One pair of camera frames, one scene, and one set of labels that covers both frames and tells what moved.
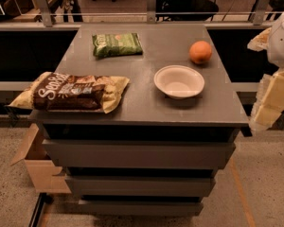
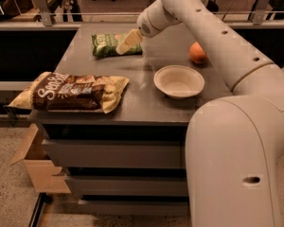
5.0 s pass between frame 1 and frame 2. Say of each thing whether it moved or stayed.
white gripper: moved
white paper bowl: stayed
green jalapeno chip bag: stayed
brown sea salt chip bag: stayed
